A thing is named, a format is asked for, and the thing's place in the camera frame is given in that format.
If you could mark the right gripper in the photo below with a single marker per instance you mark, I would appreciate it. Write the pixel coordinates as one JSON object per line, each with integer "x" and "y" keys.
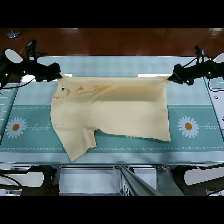
{"x": 181, "y": 75}

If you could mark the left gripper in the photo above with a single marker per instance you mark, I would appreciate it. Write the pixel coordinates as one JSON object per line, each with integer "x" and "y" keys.
{"x": 48, "y": 72}

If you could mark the cream shirt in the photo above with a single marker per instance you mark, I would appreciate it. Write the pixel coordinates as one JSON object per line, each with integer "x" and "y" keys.
{"x": 113, "y": 106}

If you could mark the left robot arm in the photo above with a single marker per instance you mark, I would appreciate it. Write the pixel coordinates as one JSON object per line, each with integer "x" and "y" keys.
{"x": 10, "y": 65}

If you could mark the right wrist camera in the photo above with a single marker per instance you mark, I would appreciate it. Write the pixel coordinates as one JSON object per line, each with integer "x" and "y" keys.
{"x": 199, "y": 52}

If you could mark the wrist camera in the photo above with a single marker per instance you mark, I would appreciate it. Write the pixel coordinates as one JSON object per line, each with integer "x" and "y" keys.
{"x": 31, "y": 46}
{"x": 199, "y": 52}

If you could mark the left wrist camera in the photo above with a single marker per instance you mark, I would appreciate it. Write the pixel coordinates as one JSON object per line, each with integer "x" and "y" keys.
{"x": 31, "y": 46}

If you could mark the silver frame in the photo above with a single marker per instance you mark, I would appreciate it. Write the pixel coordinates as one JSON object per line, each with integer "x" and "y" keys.
{"x": 140, "y": 186}

